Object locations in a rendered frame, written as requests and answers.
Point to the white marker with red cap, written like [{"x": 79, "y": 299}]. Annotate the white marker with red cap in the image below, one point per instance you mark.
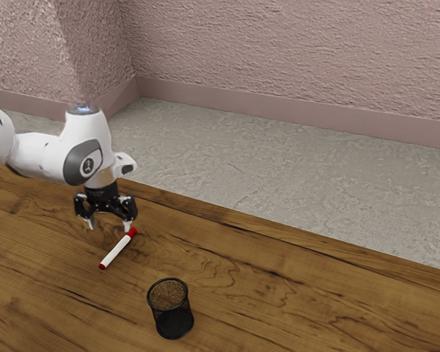
[{"x": 116, "y": 249}]

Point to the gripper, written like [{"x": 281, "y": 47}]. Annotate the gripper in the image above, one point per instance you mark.
[{"x": 102, "y": 195}]

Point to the black mesh pen holder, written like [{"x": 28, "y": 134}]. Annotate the black mesh pen holder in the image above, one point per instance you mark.
[{"x": 169, "y": 308}]

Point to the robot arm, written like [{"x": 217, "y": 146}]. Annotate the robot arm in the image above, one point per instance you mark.
[{"x": 77, "y": 146}]

